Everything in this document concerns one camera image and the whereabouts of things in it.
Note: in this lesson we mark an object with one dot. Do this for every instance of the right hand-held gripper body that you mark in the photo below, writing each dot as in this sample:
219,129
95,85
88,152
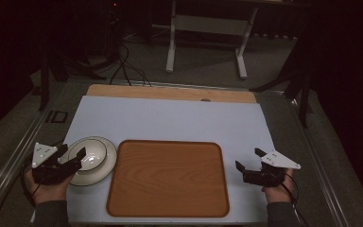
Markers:
269,171

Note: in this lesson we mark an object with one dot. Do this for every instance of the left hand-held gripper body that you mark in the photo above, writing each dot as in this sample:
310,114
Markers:
45,164

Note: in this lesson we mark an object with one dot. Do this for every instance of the white bowl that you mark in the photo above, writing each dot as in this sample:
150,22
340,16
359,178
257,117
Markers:
88,155

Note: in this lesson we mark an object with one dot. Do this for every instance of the white plate with dark rim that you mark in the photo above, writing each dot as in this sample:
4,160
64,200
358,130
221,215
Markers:
105,164

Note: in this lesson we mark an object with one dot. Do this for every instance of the brown wooden tray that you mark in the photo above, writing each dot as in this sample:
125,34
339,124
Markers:
168,179

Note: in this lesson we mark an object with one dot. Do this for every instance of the person's right hand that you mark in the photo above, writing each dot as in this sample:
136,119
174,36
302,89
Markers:
279,190

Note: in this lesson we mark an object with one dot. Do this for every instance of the person's left hand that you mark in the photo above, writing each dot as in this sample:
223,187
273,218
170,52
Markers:
45,190

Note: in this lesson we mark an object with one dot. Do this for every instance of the black tripod stand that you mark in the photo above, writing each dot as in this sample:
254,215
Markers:
296,78

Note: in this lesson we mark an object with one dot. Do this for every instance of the white table mat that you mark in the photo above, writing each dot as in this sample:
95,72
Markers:
170,119

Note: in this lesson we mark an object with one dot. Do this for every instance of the white metal stand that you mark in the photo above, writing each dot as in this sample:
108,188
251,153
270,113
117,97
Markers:
208,28

